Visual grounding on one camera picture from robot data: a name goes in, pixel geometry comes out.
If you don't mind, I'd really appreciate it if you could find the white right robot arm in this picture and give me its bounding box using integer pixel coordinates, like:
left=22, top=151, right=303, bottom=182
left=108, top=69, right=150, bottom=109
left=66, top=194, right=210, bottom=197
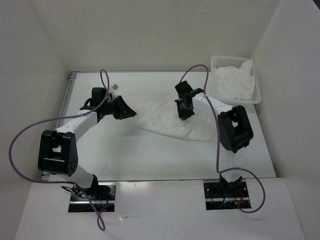
left=175, top=81, right=254, bottom=154

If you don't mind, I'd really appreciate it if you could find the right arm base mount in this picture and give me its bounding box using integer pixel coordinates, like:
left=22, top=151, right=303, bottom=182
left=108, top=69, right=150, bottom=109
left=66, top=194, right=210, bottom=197
left=203, top=180, right=252, bottom=211

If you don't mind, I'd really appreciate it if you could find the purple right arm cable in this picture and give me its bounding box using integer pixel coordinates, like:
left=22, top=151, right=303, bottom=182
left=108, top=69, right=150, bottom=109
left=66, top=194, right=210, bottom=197
left=178, top=64, right=266, bottom=213

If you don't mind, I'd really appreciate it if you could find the white pleated skirt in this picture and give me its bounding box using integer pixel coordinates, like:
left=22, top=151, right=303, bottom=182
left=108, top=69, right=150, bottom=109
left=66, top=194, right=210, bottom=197
left=136, top=102, right=216, bottom=142

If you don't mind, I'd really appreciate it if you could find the white plastic basket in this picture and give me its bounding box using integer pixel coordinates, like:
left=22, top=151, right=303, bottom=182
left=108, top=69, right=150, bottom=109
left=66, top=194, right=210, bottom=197
left=209, top=56, right=262, bottom=105

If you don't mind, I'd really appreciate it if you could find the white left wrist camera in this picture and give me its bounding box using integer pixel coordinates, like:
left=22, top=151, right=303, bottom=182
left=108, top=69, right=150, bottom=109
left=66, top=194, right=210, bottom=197
left=108, top=84, right=119, bottom=99

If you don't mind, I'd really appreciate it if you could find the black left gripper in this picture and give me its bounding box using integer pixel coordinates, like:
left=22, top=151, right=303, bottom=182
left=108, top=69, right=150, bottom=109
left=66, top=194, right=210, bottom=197
left=101, top=95, right=137, bottom=120

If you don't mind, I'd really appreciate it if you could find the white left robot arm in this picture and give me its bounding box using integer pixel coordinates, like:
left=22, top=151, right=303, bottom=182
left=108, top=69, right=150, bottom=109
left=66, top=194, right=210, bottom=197
left=37, top=84, right=137, bottom=200

